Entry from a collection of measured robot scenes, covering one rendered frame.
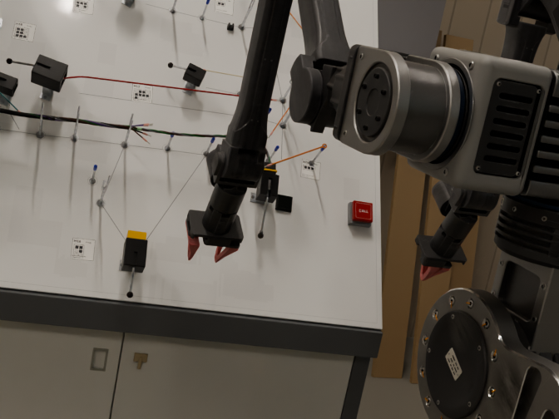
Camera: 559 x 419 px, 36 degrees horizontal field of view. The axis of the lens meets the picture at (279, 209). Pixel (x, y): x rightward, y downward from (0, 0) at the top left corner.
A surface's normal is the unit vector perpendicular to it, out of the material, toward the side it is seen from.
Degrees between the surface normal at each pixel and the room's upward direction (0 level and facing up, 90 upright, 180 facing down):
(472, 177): 90
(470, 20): 90
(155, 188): 54
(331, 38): 44
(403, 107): 88
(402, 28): 90
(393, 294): 77
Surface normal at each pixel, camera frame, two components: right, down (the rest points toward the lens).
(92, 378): 0.21, 0.25
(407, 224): 0.36, 0.04
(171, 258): 0.28, -0.36
